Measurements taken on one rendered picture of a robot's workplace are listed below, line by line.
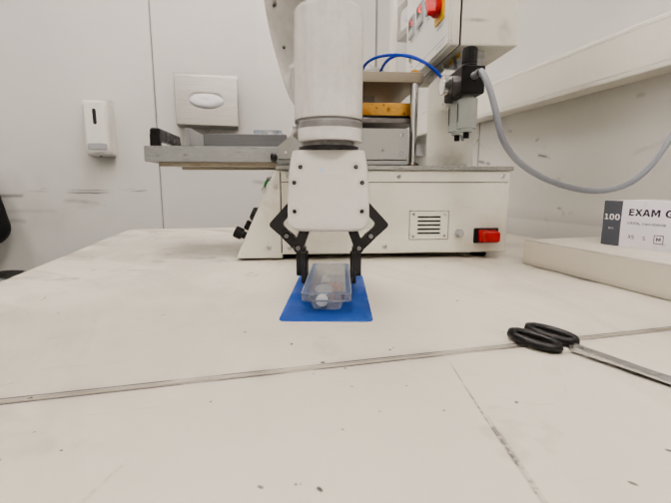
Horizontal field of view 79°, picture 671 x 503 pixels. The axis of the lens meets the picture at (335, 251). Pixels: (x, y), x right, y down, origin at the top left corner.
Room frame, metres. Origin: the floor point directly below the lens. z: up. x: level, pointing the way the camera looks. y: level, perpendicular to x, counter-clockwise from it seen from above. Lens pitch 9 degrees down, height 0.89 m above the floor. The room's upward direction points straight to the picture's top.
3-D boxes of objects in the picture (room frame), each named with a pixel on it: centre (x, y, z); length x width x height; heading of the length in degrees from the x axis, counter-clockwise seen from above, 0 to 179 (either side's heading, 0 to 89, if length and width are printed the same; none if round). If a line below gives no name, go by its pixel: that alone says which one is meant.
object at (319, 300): (0.52, 0.01, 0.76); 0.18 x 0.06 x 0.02; 179
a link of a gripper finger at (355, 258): (0.52, -0.04, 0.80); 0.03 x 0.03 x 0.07; 89
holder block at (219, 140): (0.94, 0.19, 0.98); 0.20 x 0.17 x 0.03; 5
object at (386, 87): (0.94, -0.10, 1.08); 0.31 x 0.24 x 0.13; 5
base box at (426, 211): (0.94, -0.06, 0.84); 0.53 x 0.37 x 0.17; 95
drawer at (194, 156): (0.93, 0.24, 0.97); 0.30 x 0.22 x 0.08; 95
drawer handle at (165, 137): (0.92, 0.37, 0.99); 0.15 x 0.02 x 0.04; 5
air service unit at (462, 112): (0.75, -0.22, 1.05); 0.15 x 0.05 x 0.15; 5
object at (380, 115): (0.95, -0.07, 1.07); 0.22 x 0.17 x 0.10; 5
